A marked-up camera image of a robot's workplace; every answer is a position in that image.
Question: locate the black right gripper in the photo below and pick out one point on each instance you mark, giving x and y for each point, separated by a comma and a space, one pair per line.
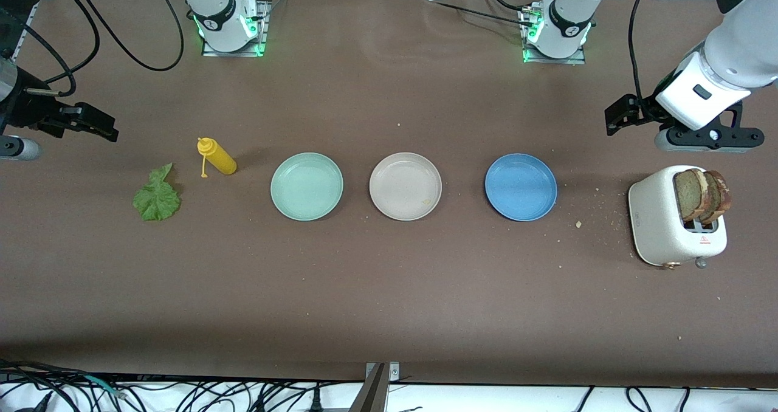
25, 109

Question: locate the mint green plate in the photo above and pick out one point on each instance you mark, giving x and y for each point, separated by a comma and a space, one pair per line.
307, 187

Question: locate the blue plate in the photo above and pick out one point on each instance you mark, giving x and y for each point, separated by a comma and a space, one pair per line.
521, 187

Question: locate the yellow mustard squeeze bottle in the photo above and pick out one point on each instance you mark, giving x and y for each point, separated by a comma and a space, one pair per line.
222, 161

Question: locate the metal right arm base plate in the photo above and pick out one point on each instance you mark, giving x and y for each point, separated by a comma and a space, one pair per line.
265, 17

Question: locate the beige plate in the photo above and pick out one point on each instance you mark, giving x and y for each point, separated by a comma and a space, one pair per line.
401, 184

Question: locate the grey metal bar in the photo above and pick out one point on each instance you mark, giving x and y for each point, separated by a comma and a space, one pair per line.
371, 394

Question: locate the white toaster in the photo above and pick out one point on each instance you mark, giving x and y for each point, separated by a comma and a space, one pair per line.
656, 217

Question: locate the green lettuce leaf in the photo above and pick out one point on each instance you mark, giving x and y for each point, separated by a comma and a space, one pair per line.
157, 199

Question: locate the silver corner bracket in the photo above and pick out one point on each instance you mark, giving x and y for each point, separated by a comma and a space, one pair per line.
392, 372

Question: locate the toasted brown bread slice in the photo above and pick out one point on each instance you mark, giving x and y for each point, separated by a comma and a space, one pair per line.
687, 193
720, 196

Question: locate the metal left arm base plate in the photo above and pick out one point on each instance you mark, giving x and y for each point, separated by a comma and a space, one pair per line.
571, 61

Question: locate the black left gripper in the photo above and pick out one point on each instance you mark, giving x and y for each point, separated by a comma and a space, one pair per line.
639, 110

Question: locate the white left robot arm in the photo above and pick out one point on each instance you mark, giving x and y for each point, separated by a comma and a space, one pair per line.
741, 41

